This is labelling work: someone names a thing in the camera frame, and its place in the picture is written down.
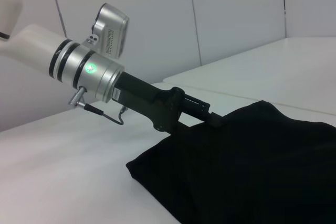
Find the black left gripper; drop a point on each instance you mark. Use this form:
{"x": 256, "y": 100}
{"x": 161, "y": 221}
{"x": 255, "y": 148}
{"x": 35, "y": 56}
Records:
{"x": 147, "y": 100}

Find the black shirt with FREE print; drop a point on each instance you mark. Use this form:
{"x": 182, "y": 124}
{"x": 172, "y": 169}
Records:
{"x": 249, "y": 169}

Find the silver camera box with vents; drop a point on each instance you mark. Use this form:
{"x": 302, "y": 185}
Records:
{"x": 111, "y": 31}

